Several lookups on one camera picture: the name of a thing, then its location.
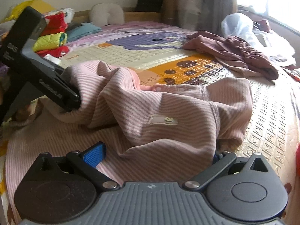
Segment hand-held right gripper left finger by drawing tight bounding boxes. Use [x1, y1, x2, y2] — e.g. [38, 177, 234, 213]
[35, 141, 120, 192]

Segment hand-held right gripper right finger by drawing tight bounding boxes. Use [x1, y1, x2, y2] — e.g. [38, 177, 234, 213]
[182, 150, 269, 191]

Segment pink striped top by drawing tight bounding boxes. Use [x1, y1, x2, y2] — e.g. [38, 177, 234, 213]
[5, 60, 254, 216]

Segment red cloth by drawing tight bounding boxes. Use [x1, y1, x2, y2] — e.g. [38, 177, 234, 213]
[36, 46, 70, 58]

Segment teal pillow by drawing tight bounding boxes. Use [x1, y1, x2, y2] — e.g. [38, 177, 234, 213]
[67, 22, 102, 41]

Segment white packet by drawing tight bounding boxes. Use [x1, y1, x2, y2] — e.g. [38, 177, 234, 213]
[44, 8, 75, 24]

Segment yellow bag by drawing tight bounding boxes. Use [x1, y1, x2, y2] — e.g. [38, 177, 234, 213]
[5, 0, 57, 23]

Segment beige striped garment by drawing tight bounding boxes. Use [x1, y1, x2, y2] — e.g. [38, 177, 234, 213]
[223, 61, 265, 78]

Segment white pillow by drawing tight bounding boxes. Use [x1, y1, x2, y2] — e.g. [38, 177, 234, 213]
[89, 3, 125, 26]

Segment mauve elastic-waist pants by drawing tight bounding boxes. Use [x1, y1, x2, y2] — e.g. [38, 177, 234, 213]
[223, 36, 280, 80]

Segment mauve top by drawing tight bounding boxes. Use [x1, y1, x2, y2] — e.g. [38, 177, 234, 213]
[184, 30, 237, 59]

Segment pink floral bed sheet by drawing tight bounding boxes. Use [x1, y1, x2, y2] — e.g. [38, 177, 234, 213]
[66, 21, 195, 45]

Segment wooden headboard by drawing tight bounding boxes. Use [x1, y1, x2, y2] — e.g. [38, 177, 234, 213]
[73, 9, 162, 25]

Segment clear plastic bag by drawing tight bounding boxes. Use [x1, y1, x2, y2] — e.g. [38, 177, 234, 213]
[251, 27, 297, 66]

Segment black bag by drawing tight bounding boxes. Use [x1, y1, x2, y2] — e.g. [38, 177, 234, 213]
[136, 0, 164, 12]

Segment white plastic bag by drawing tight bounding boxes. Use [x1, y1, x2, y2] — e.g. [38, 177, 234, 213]
[221, 13, 256, 40]

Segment grey curtain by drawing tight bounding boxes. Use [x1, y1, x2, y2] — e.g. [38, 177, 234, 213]
[199, 0, 239, 32]

